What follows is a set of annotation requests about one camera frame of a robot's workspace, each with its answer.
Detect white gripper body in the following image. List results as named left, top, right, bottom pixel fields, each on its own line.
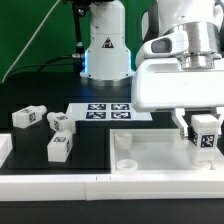
left=131, top=58, right=224, bottom=112

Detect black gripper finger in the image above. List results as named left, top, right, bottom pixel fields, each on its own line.
left=216, top=107, right=224, bottom=126
left=171, top=108, right=188, bottom=140

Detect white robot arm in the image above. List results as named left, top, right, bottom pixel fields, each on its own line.
left=81, top=0, right=224, bottom=137

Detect white sheet with fiducial tags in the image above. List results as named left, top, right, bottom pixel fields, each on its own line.
left=66, top=103, right=152, bottom=121

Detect white U-shaped obstacle fence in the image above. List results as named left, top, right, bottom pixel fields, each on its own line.
left=0, top=134, right=224, bottom=201

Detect black pole stand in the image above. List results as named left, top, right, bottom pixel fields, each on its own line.
left=62, top=0, right=91, bottom=56

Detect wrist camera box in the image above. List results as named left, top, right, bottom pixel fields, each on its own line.
left=135, top=31, right=189, bottom=66

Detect black cable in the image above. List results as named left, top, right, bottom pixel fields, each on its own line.
left=6, top=54, right=84, bottom=78

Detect white cable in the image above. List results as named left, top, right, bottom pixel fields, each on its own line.
left=1, top=0, right=64, bottom=84

